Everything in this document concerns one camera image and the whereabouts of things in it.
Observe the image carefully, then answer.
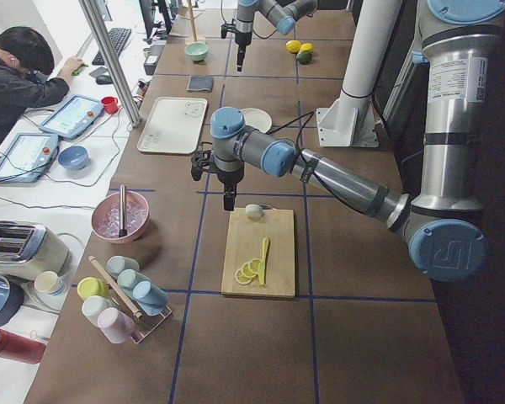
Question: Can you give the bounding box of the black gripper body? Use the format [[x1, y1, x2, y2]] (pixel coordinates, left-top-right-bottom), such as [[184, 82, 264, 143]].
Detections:
[[235, 31, 252, 47], [217, 167, 244, 194]]

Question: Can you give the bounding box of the white steamed bun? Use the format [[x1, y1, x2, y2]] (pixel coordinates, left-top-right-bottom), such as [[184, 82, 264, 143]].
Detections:
[[245, 204, 263, 221]]

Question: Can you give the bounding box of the cream round plate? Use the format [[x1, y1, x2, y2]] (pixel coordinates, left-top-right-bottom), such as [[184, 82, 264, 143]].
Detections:
[[240, 108, 273, 133]]

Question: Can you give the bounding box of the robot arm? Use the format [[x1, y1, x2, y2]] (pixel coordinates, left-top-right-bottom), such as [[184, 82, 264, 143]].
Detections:
[[210, 1, 505, 282], [229, 0, 318, 72]]

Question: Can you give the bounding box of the cream bear tray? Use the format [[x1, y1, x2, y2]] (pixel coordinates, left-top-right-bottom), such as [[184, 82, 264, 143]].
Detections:
[[137, 97, 208, 155]]

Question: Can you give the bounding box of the green bowl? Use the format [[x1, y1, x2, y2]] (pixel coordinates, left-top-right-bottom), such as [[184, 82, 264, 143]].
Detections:
[[184, 42, 209, 62]]

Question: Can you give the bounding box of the yellow lemon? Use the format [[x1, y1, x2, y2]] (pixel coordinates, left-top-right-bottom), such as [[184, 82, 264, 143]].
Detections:
[[285, 40, 301, 54], [300, 42, 314, 52]]

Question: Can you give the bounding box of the wooden mug stand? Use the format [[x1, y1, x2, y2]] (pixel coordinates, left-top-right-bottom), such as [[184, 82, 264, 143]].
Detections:
[[185, 0, 207, 45]]

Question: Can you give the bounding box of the grey folded cloth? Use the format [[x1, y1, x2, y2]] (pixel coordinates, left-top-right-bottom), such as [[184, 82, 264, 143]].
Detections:
[[187, 75, 214, 93]]

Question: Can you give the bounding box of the green avocado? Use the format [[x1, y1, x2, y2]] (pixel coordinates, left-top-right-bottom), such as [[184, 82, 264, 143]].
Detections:
[[296, 50, 313, 65]]

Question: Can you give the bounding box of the wooden cutting board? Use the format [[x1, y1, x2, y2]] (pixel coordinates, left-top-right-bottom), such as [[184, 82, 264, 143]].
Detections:
[[221, 208, 295, 298]]

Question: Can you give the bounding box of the lemon slice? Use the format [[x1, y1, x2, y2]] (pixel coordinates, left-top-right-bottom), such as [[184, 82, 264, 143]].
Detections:
[[249, 258, 262, 274], [241, 263, 257, 279]]

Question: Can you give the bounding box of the yellow plastic knife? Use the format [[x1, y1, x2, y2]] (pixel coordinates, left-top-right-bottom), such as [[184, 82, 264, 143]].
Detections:
[[258, 237, 270, 286]]

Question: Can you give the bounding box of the black box on table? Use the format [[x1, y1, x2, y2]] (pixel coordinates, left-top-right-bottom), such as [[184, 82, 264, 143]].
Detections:
[[143, 45, 164, 76]]

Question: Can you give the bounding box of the pink bowl with ice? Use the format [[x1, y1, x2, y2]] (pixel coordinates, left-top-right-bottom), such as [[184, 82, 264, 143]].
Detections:
[[91, 191, 150, 243]]

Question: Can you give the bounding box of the metal ice scoop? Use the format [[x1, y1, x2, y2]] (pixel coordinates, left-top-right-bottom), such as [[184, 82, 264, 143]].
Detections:
[[118, 184, 127, 238]]

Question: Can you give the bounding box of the black keyboard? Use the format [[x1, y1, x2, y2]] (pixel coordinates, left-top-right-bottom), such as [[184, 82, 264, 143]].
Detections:
[[92, 27, 131, 66]]

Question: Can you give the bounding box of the blue cup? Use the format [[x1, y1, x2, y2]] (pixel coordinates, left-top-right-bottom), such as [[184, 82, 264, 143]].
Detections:
[[133, 280, 168, 316]]

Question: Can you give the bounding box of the green cup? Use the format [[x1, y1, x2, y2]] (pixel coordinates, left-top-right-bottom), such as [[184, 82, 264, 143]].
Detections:
[[117, 269, 148, 298]]

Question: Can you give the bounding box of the grey cup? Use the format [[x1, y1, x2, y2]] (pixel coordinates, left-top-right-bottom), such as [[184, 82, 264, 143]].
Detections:
[[106, 255, 140, 278]]

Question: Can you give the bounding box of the red mug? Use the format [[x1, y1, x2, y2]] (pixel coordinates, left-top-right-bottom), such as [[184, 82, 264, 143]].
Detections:
[[100, 96, 119, 114]]

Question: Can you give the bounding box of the black computer mouse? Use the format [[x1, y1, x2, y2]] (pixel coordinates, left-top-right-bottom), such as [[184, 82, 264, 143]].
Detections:
[[95, 74, 113, 85]]

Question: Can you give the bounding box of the clear acrylic cup rack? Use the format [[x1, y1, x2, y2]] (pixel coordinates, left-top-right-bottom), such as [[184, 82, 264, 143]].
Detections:
[[116, 297, 172, 343]]

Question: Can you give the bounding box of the blue bowl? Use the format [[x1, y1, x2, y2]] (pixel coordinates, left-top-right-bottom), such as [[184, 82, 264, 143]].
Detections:
[[58, 146, 89, 171]]

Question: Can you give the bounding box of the yellow cup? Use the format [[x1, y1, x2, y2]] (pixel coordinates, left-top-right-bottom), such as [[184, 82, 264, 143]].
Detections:
[[77, 277, 109, 300]]

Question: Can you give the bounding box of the teach pendant far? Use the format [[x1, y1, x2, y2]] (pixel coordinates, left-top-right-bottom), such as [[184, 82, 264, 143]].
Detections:
[[38, 94, 104, 140]]

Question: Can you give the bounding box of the teach pendant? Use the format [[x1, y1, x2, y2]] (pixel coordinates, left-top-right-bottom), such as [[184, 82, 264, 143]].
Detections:
[[0, 133, 60, 183], [38, 94, 104, 140]]

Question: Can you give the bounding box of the pink cup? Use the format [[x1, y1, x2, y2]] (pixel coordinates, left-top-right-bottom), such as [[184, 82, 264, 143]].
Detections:
[[98, 307, 136, 344]]

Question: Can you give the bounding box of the white cup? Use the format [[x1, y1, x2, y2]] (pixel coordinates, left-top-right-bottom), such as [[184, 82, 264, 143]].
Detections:
[[82, 295, 116, 327]]

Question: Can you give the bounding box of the cream mug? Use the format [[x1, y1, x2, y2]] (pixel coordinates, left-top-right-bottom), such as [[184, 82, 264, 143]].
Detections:
[[34, 271, 66, 295]]

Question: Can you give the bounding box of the teach pendant near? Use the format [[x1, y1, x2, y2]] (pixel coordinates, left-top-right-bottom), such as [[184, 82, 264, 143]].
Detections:
[[0, 133, 60, 183]]

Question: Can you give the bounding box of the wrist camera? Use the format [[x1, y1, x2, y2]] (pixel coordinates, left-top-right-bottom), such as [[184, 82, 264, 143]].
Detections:
[[190, 150, 216, 181], [221, 23, 236, 39]]

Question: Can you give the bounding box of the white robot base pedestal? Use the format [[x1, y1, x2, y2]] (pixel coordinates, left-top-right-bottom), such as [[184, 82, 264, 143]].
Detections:
[[316, 0, 402, 147]]

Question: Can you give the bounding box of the aluminium frame post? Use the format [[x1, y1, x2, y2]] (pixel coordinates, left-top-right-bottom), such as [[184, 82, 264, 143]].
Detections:
[[79, 0, 142, 128]]

